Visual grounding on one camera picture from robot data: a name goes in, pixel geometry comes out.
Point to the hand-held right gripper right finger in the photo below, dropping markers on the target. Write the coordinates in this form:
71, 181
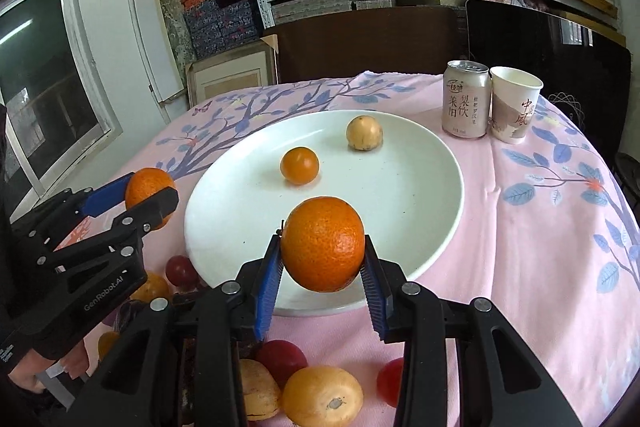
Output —
372, 302

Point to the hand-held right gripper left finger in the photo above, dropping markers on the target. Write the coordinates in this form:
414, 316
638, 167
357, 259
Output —
266, 292

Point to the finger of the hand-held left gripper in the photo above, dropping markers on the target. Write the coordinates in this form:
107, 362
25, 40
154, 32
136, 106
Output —
105, 197
155, 207

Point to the dark purple passion fruit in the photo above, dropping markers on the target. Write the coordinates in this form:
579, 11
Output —
131, 314
192, 296

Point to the dark red plum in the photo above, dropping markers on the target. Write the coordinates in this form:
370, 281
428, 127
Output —
180, 269

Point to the large mandarin orange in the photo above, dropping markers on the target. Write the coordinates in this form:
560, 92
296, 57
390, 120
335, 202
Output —
322, 242

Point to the white oval plate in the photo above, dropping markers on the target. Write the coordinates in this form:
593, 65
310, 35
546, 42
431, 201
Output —
390, 207

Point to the tan round fruit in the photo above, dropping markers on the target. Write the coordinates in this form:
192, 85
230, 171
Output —
364, 133
257, 389

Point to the person's left hand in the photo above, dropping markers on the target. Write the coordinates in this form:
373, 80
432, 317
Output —
77, 367

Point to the white framed window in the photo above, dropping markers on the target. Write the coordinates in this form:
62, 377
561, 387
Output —
40, 82

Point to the framed picture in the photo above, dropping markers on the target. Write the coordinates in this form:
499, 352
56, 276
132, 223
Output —
225, 74

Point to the pink printed tablecloth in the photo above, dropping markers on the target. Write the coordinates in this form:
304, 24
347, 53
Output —
525, 257

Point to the white board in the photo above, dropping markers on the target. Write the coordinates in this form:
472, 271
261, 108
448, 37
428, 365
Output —
150, 37

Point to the grey marbled board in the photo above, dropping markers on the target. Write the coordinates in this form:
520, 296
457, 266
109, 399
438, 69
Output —
175, 22

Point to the stack of blue patterned boxes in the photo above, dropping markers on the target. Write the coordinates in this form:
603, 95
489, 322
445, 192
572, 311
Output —
220, 27

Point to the pale beverage can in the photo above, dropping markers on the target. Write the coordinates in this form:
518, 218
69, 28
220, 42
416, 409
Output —
466, 102

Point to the printed paper cup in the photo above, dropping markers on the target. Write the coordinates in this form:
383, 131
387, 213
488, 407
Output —
515, 107

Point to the grey patterned boxes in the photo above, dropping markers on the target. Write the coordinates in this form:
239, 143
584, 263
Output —
310, 9

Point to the brown wooden board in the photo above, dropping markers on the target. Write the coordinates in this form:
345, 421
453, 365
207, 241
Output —
360, 42

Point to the black glass panel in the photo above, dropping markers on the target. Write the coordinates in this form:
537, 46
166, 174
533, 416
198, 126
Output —
575, 57

